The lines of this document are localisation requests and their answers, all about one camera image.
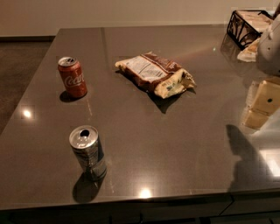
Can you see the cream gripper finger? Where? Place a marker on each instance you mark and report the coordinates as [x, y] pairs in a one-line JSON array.
[[263, 100]]

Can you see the silver redbull can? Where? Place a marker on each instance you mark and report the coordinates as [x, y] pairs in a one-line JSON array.
[[86, 146]]

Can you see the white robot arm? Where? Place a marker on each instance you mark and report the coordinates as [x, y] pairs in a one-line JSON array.
[[268, 51]]

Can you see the red coca-cola can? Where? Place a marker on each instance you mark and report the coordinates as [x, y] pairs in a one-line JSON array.
[[72, 76]]

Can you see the white packet beside basket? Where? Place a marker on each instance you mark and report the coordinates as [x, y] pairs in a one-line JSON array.
[[250, 52]]

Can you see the brown white snack bag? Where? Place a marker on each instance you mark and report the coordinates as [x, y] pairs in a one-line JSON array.
[[157, 75]]

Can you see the black wire basket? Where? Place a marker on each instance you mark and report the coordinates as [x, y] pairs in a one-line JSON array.
[[245, 26]]

